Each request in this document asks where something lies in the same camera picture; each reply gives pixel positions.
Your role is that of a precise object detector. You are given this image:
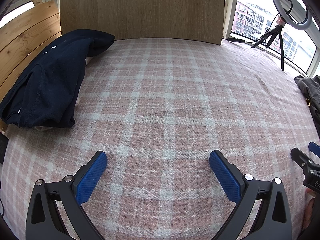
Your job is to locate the dark grey daisy hoodie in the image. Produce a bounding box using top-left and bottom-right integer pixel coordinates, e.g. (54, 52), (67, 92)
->
(294, 75), (320, 135)

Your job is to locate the right hand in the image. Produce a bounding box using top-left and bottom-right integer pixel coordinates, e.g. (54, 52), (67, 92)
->
(302, 188), (316, 230)

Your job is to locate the navy blue folded shirt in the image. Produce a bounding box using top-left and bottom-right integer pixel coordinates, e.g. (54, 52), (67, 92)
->
(1, 29), (115, 128)

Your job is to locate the black tripod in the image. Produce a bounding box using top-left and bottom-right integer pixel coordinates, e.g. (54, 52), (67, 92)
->
(251, 16), (286, 71)

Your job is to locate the pine slatted headboard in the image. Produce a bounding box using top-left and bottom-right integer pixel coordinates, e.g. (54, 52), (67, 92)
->
(0, 0), (61, 99)

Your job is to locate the oak wooden board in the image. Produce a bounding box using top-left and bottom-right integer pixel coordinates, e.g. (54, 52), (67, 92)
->
(60, 0), (225, 44)

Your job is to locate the black cable inline remote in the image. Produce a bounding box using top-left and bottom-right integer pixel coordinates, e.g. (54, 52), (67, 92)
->
(227, 37), (246, 43)

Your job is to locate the ring light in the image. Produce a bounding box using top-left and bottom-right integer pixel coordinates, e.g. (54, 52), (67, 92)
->
(273, 0), (312, 30)

